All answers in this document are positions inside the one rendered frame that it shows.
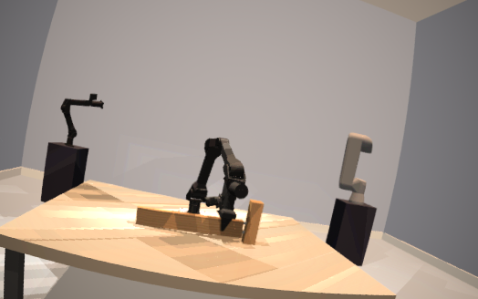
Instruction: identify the brown wooden post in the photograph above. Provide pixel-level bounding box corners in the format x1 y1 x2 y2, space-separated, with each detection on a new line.
242 199 265 245

